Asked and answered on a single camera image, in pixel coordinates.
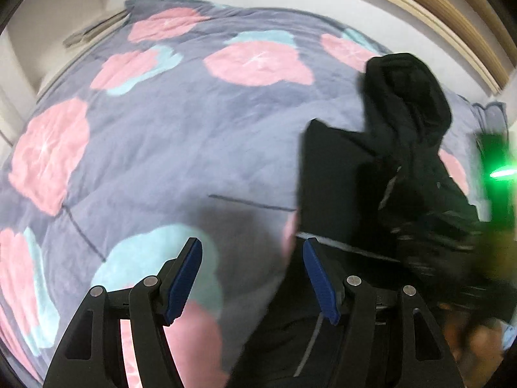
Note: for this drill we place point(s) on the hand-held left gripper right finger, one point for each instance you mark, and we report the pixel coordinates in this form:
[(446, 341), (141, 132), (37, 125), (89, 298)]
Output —
[(321, 279)]

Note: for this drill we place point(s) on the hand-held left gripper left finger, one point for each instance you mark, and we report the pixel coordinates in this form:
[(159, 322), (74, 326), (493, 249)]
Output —
[(183, 279)]

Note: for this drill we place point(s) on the black garment with white piping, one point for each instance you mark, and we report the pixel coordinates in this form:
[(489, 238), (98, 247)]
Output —
[(343, 169)]

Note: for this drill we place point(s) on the grey floral blanket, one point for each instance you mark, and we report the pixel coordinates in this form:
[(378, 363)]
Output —
[(181, 129)]

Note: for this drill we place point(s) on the striped window blind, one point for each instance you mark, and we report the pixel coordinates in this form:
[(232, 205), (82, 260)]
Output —
[(464, 20)]

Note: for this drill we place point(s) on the flat stack of books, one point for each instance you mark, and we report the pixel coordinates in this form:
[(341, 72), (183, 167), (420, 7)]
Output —
[(95, 28)]

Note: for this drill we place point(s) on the white bookshelf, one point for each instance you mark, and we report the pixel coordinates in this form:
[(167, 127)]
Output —
[(28, 48)]

